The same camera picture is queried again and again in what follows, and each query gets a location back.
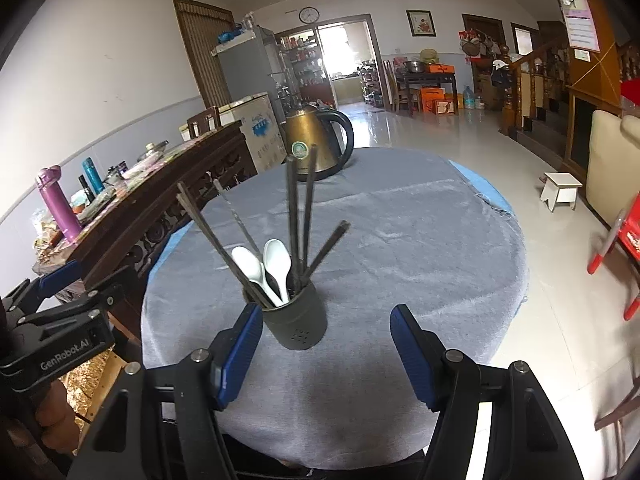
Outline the brown slatted blind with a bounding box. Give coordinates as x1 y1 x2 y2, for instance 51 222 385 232
172 0 236 111

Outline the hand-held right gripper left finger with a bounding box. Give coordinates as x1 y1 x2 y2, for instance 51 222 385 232
75 302 264 480

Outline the carved dark wooden sideboard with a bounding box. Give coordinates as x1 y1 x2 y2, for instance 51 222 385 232
35 120 258 341

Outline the white chest freezer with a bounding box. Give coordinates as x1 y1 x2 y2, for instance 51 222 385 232
180 91 286 173

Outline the dark wooden side table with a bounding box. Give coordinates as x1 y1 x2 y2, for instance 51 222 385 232
395 72 458 113

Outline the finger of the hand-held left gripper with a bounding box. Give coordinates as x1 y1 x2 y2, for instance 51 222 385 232
20 265 137 343
2 260 83 311

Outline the golden patterned bag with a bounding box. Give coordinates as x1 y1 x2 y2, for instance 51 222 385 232
65 350 123 411

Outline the wooden pillar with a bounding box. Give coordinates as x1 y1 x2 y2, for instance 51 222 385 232
542 0 631 171

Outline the glass shelf cabinet with bottles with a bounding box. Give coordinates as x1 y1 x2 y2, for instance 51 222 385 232
275 30 333 106

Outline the red plastic child chair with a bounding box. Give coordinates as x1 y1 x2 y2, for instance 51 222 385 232
587 205 640 321

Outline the gold electric kettle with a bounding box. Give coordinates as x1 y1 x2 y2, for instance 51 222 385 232
282 101 355 182

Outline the purple thermos bottle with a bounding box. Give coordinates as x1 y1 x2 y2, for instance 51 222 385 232
35 165 83 242

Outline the dark wooden chair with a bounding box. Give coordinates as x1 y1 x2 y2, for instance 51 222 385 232
595 375 640 461

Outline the grey tablecloth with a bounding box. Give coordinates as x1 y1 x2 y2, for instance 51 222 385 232
141 147 530 468

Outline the small white stool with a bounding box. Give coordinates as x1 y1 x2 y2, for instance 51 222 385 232
540 172 583 211

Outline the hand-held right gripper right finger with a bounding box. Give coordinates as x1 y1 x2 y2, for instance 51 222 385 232
390 304 585 480

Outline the person's left hand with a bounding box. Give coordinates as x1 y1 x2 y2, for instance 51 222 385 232
31 376 77 430

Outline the dark metal utensil holder cup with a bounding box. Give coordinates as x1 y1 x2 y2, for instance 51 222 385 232
243 280 328 352

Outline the wooden stair railing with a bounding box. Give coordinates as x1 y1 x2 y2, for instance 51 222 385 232
500 40 571 136

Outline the teal bottle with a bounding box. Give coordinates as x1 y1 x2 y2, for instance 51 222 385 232
82 157 106 194

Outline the cream leather armchair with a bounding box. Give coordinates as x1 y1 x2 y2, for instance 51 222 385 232
585 110 640 226

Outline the framed wall picture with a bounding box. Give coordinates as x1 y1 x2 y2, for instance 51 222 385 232
406 10 432 37

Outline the grey refrigerator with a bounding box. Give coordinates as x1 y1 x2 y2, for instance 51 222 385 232
212 27 286 111

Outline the pink wall calendar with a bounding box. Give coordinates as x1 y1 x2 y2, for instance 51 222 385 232
560 0 601 53

